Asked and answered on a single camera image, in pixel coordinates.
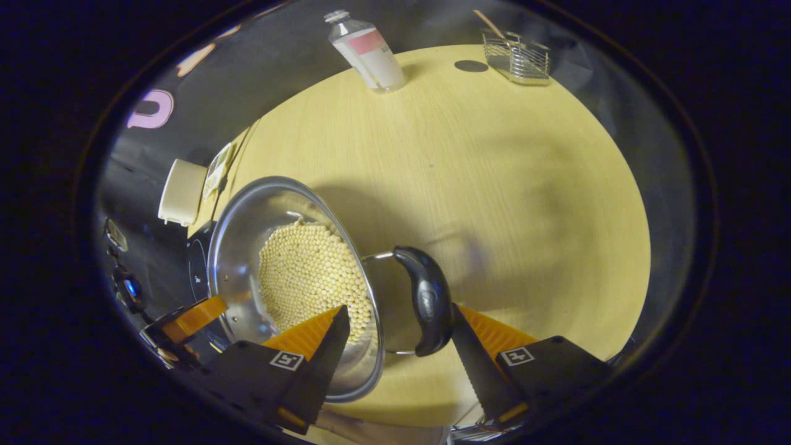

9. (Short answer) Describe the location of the pile of yellow soybeans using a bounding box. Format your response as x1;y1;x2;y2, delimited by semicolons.
258;221;374;345

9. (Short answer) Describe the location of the white divided dish of beans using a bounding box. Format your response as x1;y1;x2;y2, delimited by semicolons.
203;142;235;198

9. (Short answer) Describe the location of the black backdrop cloth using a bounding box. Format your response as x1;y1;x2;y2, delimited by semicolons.
99;0;594;310

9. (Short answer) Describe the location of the black induction cooktop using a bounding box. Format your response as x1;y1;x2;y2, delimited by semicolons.
185;222;232;356

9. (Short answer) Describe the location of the white toaster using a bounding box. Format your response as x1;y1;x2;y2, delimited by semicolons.
158;159;208;227

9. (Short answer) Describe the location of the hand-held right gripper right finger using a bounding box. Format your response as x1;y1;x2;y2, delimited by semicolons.
450;303;612;430

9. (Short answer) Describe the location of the clear ribbed holder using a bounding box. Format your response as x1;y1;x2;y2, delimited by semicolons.
482;30;552;86

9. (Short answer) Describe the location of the clear bottle with pink label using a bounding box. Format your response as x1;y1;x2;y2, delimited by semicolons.
324;9;407;93

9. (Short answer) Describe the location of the steel pot with black handles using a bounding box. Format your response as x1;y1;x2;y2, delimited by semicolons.
207;176;455;404

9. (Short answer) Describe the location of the wooden stick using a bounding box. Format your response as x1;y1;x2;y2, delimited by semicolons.
473;9;507;41

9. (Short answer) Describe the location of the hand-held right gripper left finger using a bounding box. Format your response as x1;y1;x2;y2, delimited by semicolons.
204;304;351;434

